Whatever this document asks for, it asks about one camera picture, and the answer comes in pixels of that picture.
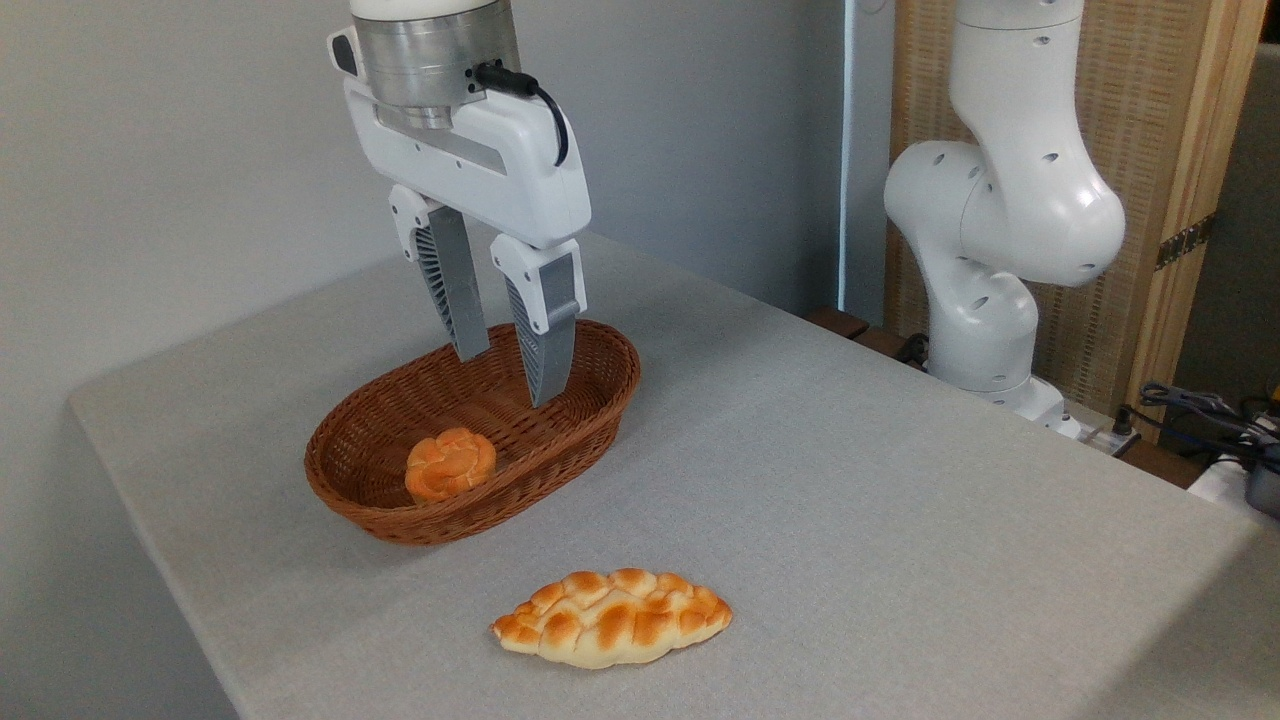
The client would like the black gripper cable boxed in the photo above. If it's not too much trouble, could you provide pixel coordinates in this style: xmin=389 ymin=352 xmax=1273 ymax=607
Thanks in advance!
xmin=472 ymin=61 xmax=571 ymax=168

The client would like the brass screen hinge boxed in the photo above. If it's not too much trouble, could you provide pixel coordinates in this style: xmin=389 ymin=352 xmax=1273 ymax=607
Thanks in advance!
xmin=1154 ymin=213 xmax=1217 ymax=272

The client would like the bundle of black cables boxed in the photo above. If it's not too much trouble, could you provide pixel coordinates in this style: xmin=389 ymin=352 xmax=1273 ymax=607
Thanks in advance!
xmin=1136 ymin=380 xmax=1280 ymax=473

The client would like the woven wooden folding screen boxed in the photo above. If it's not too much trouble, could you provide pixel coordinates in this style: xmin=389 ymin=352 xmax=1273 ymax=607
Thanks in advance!
xmin=885 ymin=0 xmax=1269 ymax=446

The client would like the white vertical wall strip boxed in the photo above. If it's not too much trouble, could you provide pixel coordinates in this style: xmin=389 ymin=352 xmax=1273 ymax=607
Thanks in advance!
xmin=838 ymin=0 xmax=862 ymax=313

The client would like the white power strip with plug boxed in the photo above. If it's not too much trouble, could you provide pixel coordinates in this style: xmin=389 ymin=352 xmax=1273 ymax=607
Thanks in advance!
xmin=1072 ymin=404 xmax=1143 ymax=459

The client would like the brown wicker oval basket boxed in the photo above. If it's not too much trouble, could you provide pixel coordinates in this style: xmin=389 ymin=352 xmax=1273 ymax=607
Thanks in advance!
xmin=304 ymin=318 xmax=642 ymax=547

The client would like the long braided bread loaf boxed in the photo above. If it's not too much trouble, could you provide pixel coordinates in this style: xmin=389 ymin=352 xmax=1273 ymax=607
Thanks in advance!
xmin=489 ymin=567 xmax=734 ymax=670

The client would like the round orange bread roll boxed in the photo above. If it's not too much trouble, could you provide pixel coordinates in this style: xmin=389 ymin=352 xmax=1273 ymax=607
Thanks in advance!
xmin=404 ymin=427 xmax=498 ymax=504

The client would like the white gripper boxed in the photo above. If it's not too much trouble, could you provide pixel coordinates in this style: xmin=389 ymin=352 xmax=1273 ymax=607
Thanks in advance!
xmin=327 ymin=27 xmax=593 ymax=409

